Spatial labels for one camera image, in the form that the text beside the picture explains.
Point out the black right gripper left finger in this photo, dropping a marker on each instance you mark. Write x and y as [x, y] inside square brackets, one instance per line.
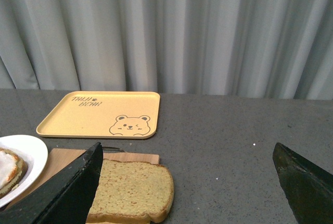
[64, 198]

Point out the white plate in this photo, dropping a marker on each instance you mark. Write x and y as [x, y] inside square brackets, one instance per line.
[34, 152]

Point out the yellow bear tray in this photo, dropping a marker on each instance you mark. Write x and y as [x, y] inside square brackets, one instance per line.
[103, 115]

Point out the bread slice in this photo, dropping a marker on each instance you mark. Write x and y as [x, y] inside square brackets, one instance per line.
[21, 171]
[132, 192]

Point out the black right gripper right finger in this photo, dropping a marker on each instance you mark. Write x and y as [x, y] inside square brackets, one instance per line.
[307, 187]

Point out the grey curtain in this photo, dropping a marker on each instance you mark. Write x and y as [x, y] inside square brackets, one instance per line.
[248, 48]

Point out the white egg filling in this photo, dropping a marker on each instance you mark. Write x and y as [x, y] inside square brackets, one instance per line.
[8, 167]

